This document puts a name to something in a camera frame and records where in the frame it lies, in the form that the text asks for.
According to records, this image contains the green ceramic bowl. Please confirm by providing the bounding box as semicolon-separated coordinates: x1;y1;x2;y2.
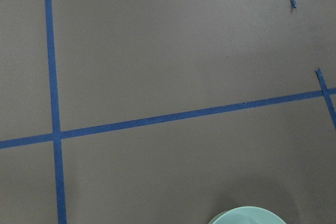
209;206;285;224

